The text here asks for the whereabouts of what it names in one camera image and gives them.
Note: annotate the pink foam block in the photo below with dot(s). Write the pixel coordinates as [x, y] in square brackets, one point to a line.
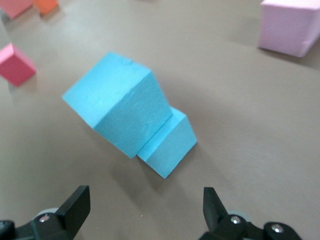
[287, 25]

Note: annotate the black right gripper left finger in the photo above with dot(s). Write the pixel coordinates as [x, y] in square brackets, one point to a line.
[70, 220]

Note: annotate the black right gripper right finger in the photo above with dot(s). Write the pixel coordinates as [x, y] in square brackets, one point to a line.
[220, 225]

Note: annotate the orange foam block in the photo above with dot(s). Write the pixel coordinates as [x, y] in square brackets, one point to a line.
[46, 6]

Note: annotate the pink plastic bin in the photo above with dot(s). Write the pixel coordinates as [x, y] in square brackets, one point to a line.
[15, 7]

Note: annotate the red foam block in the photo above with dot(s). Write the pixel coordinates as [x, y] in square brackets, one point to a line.
[15, 67]

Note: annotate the brown table cover sheet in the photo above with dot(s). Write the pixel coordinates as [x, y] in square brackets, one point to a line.
[250, 125]

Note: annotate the light blue foam block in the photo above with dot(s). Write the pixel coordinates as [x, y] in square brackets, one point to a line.
[170, 150]
[115, 100]

